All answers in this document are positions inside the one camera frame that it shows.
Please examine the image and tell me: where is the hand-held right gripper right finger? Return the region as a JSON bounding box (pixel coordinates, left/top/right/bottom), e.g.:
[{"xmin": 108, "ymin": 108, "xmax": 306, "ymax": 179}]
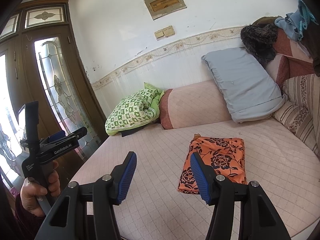
[{"xmin": 190, "ymin": 152, "xmax": 285, "ymax": 240}]

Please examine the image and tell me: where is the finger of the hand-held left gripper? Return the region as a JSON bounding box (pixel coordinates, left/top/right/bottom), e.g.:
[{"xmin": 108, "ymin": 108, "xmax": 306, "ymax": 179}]
[{"xmin": 41, "ymin": 127, "xmax": 88, "ymax": 147}]

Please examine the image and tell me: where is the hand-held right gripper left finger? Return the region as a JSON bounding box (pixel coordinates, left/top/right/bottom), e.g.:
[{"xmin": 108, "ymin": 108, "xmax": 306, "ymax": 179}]
[{"xmin": 35, "ymin": 151, "xmax": 137, "ymax": 240}]

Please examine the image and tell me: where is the orange floral cloth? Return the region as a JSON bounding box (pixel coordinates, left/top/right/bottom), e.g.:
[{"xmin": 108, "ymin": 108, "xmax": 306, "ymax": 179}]
[{"xmin": 178, "ymin": 134, "xmax": 248, "ymax": 195}]

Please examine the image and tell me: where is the person's left forearm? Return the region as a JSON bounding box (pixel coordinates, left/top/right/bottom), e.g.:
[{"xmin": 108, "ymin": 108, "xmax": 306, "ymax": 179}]
[{"xmin": 12, "ymin": 195, "xmax": 47, "ymax": 240}]

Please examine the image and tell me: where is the person's left hand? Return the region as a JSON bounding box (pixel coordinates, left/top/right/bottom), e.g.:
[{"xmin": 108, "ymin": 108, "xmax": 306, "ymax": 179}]
[{"xmin": 20, "ymin": 160, "xmax": 62, "ymax": 217}]

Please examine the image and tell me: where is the green patterned pillow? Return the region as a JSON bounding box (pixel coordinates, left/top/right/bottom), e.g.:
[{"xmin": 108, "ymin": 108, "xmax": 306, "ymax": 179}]
[{"xmin": 105, "ymin": 82, "xmax": 165, "ymax": 137}]

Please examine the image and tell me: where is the wooden door with glass panes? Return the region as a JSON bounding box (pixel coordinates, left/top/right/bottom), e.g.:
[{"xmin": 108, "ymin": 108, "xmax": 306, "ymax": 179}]
[{"xmin": 0, "ymin": 0, "xmax": 108, "ymax": 188}]

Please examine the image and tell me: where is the pink bolster cushion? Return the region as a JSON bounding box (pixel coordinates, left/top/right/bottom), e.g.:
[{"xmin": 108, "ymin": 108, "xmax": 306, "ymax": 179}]
[{"xmin": 159, "ymin": 79, "xmax": 233, "ymax": 130}]

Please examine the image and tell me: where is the grey-blue pillow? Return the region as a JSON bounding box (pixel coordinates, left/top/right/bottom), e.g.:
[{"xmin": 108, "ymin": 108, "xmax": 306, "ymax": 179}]
[{"xmin": 201, "ymin": 47, "xmax": 288, "ymax": 124}]

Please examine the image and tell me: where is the striped floral pillow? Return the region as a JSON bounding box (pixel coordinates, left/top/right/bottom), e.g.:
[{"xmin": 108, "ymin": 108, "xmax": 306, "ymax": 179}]
[{"xmin": 272, "ymin": 74, "xmax": 320, "ymax": 153}]

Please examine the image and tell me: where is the pink and maroon backrest cushion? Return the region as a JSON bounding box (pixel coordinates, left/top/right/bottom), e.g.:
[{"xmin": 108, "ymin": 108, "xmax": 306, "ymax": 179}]
[{"xmin": 264, "ymin": 27, "xmax": 318, "ymax": 88}]

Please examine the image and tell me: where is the dark furry garment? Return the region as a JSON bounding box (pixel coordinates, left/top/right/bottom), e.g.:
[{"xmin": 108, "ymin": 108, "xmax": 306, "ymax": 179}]
[{"xmin": 240, "ymin": 24, "xmax": 278, "ymax": 65}]

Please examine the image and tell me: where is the dark brown garment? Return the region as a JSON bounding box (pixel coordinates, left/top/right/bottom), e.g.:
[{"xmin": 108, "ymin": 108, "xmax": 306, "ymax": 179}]
[{"xmin": 300, "ymin": 17, "xmax": 320, "ymax": 77}]

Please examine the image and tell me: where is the light blue cloth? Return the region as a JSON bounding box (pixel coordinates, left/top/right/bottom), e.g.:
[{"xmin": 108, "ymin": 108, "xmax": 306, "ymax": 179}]
[{"xmin": 274, "ymin": 0, "xmax": 316, "ymax": 42}]

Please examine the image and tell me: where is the beige wall panel box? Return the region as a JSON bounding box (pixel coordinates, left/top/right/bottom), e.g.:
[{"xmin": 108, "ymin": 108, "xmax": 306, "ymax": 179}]
[{"xmin": 143, "ymin": 0, "xmax": 187, "ymax": 20}]

